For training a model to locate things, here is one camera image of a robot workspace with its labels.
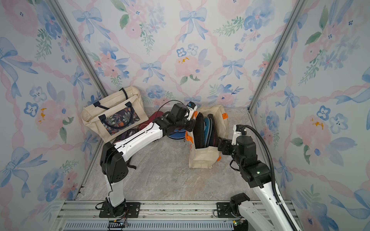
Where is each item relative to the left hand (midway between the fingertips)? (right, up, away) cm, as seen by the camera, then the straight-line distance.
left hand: (197, 120), depth 82 cm
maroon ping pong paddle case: (-31, +4, +31) cm, 45 cm away
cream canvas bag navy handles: (-53, +5, +11) cm, 54 cm away
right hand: (+13, -5, -11) cm, 18 cm away
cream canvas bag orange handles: (+4, -20, -4) cm, 21 cm away
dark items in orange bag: (+5, -6, +5) cm, 9 cm away
